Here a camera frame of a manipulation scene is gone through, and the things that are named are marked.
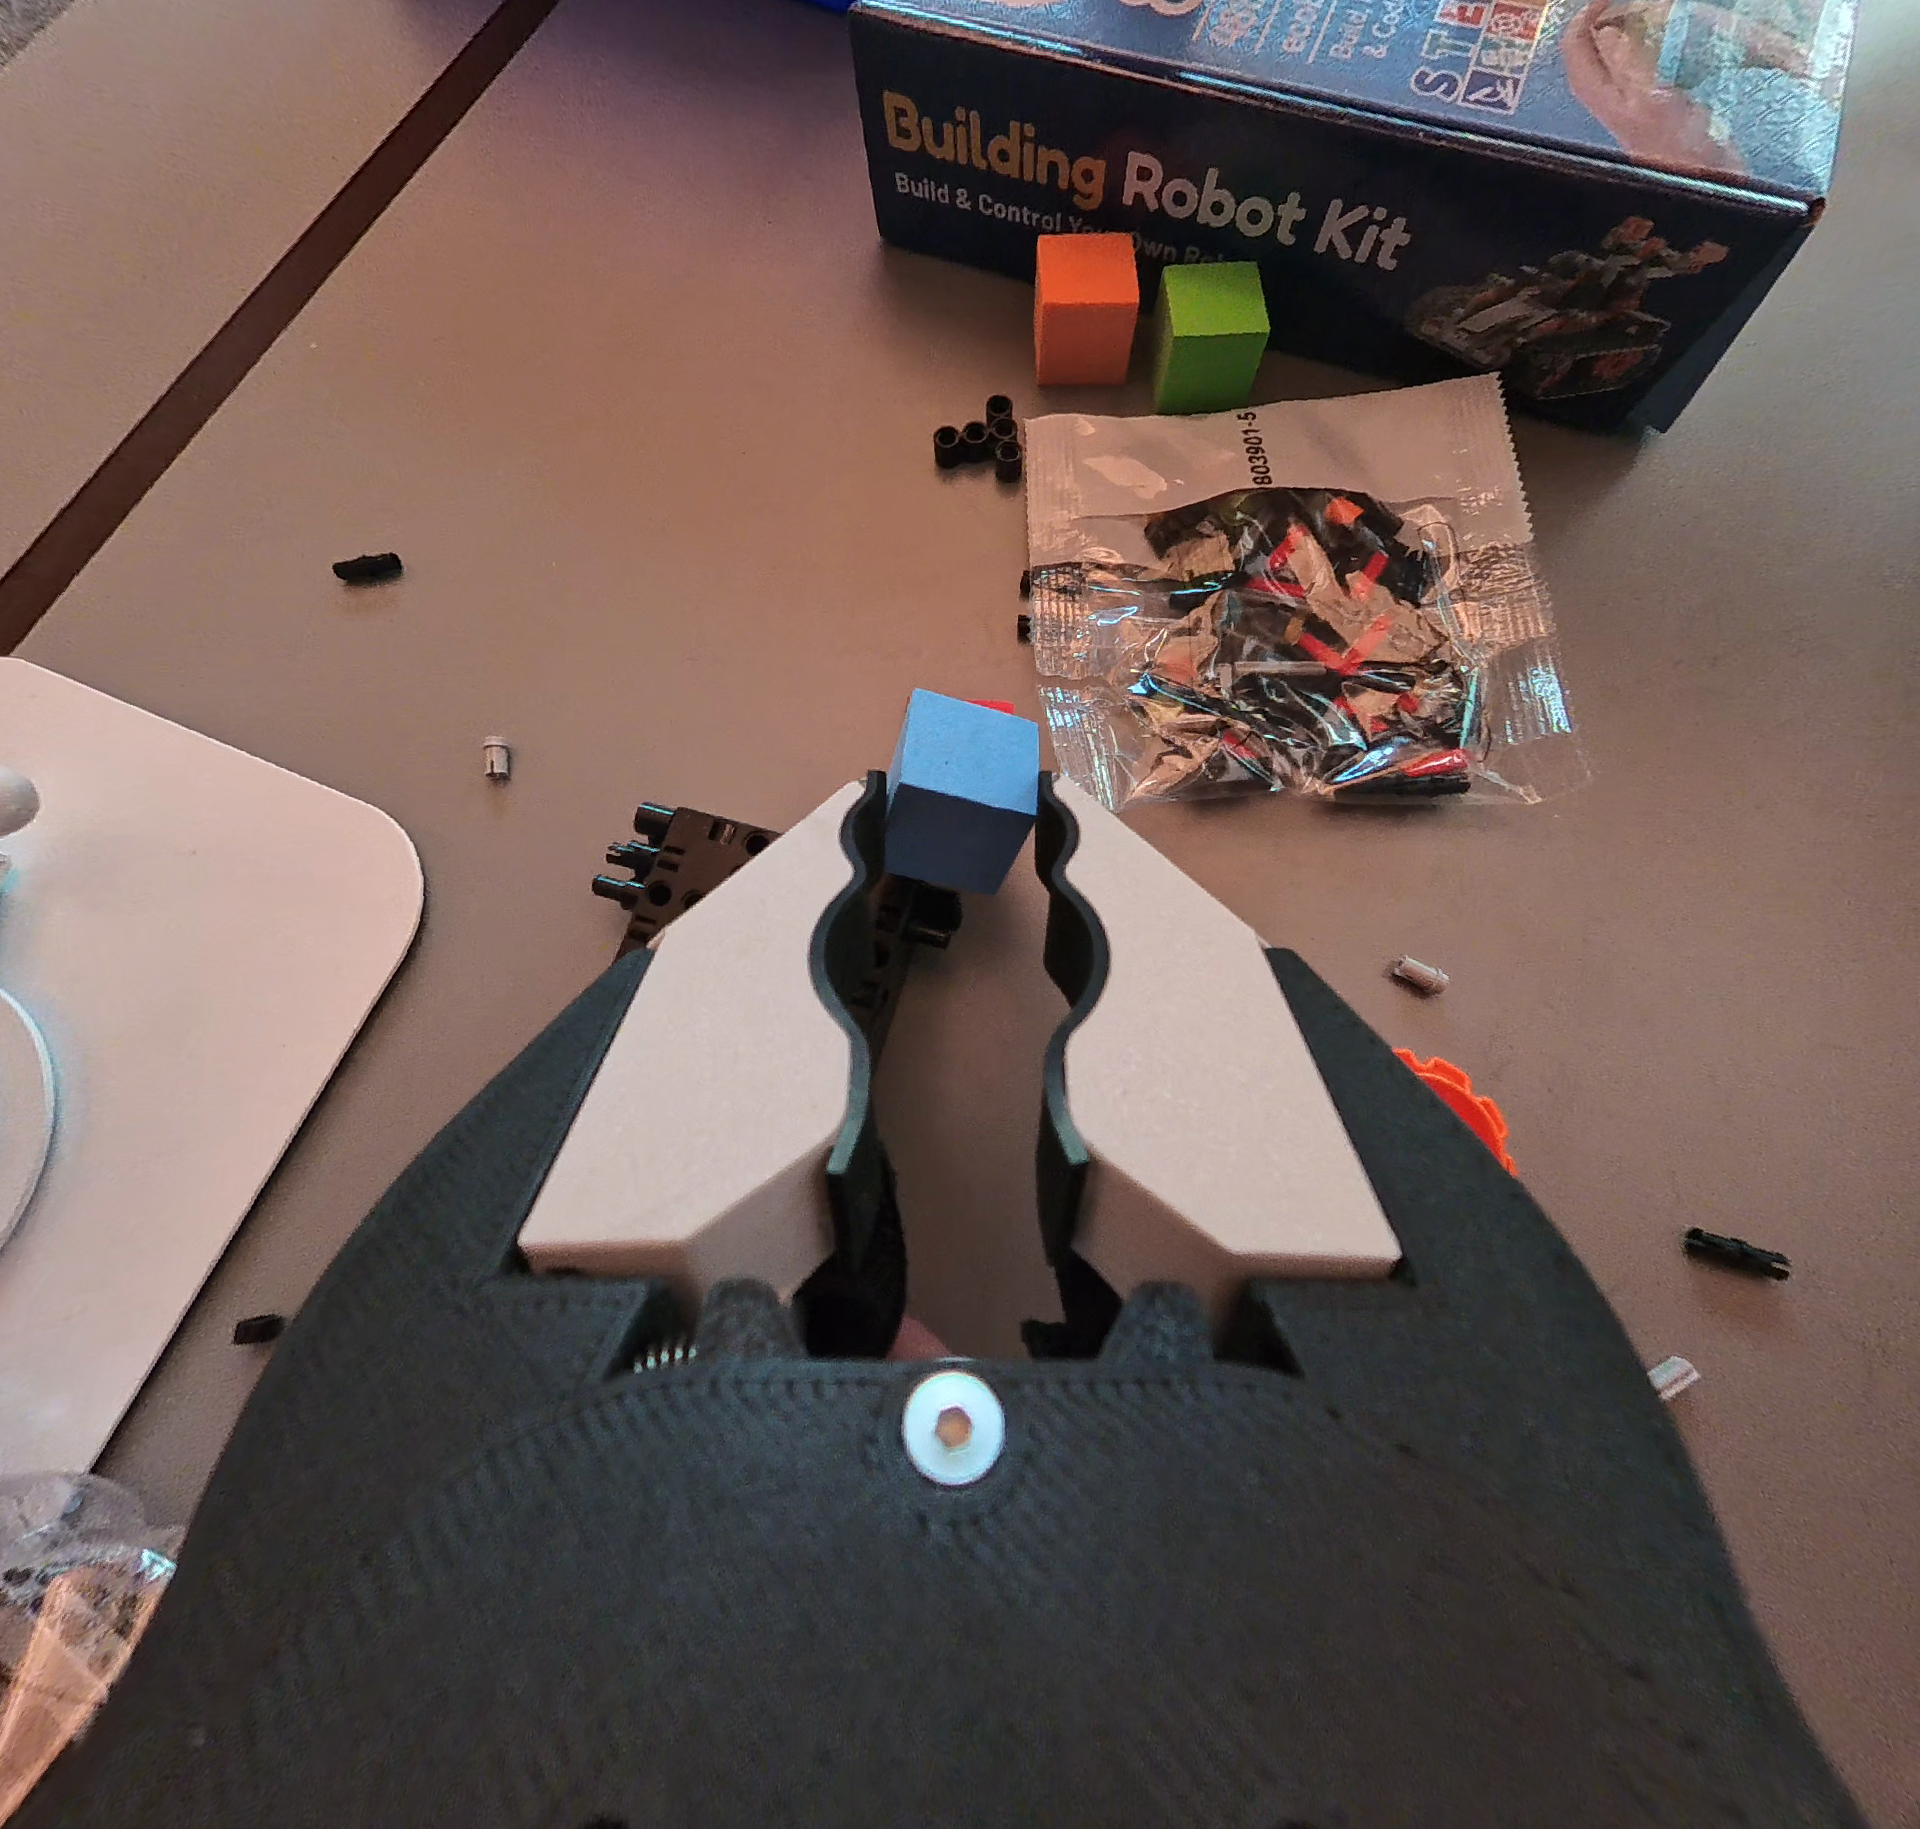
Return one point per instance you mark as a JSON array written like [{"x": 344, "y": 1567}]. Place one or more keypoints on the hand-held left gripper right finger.
[{"x": 1216, "y": 1093}]

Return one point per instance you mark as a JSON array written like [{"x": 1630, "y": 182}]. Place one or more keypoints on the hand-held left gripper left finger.
[{"x": 707, "y": 1093}]

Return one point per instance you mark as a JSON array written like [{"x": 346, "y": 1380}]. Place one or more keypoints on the light blue foam cube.
[{"x": 959, "y": 793}]

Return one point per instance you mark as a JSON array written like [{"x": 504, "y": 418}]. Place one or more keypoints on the green foam cube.
[{"x": 1208, "y": 344}]

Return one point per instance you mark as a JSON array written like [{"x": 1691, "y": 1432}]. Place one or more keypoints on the orange foam cube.
[{"x": 1084, "y": 315}]

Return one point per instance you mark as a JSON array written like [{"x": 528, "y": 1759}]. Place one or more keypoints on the clear bag with orange gears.
[{"x": 61, "y": 1559}]

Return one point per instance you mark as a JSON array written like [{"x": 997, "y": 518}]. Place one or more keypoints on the grey desk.
[{"x": 599, "y": 360}]

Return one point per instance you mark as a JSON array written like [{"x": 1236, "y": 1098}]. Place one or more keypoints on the black perforated brick plate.
[{"x": 689, "y": 863}]

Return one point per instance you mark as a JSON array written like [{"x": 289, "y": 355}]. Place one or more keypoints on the small grey connector piece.
[{"x": 1422, "y": 974}]

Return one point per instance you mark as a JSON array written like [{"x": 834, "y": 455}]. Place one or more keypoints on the orange gear wheel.
[{"x": 1454, "y": 1093}]

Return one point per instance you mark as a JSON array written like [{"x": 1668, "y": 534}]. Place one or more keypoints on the clear bag black red parts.
[{"x": 1275, "y": 630}]

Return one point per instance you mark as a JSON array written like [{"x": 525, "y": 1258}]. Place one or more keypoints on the small grey beam piece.
[{"x": 1672, "y": 1376}]

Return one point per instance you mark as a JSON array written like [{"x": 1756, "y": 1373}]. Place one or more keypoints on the white stand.
[{"x": 180, "y": 958}]

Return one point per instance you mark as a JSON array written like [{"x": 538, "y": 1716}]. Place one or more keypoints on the black beam piece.
[{"x": 1736, "y": 1252}]

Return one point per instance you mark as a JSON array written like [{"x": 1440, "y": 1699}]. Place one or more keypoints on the black ball connector piece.
[{"x": 983, "y": 440}]

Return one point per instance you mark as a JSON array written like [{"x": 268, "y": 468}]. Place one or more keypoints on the blue robot kit box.
[{"x": 1350, "y": 88}]

